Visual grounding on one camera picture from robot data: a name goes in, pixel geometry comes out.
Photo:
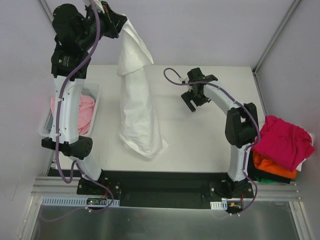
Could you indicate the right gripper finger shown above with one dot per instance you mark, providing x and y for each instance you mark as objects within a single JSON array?
[
  {"x": 192, "y": 105},
  {"x": 187, "y": 96}
]

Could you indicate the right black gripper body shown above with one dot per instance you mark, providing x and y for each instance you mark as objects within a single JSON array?
[{"x": 194, "y": 93}]

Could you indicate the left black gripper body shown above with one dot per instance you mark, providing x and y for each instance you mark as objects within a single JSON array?
[{"x": 115, "y": 22}]

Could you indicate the white floral t shirt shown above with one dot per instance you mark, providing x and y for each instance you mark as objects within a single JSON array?
[{"x": 139, "y": 126}]

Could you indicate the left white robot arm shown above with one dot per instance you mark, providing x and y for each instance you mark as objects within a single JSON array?
[{"x": 69, "y": 70}]

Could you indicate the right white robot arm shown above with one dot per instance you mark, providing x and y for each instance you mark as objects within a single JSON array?
[{"x": 241, "y": 126}]

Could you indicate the white plastic laundry basket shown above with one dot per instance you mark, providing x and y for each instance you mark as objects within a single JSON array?
[{"x": 90, "y": 88}]

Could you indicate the pink t shirt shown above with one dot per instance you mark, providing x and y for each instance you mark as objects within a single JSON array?
[{"x": 85, "y": 113}]

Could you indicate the black t shirt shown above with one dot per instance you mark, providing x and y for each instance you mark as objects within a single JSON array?
[{"x": 253, "y": 172}]

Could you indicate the orange t shirt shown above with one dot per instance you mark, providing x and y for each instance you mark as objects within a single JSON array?
[{"x": 266, "y": 165}]

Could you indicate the magenta t shirt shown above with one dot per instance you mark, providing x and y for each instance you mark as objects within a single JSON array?
[{"x": 284, "y": 143}]

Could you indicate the green t shirt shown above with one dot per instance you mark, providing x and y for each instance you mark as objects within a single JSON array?
[{"x": 264, "y": 180}]

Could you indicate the left aluminium frame post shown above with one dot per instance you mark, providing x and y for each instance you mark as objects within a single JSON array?
[{"x": 49, "y": 16}]

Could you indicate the aluminium frame post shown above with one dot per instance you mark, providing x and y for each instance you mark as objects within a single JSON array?
[
  {"x": 49, "y": 16},
  {"x": 276, "y": 35}
]

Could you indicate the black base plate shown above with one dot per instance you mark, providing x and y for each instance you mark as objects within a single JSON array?
[{"x": 167, "y": 200}]

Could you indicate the right white cable duct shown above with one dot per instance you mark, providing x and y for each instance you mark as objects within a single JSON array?
[{"x": 219, "y": 205}]

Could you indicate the white cable duct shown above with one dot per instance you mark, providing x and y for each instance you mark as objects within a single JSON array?
[
  {"x": 219, "y": 205},
  {"x": 79, "y": 202}
]

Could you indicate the right aluminium frame post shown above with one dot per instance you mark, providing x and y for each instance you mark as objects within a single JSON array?
[{"x": 276, "y": 35}]

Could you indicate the aluminium rail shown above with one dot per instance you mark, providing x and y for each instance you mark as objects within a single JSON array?
[{"x": 275, "y": 193}]

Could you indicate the left white cable duct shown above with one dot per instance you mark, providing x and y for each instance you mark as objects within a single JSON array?
[{"x": 79, "y": 202}]

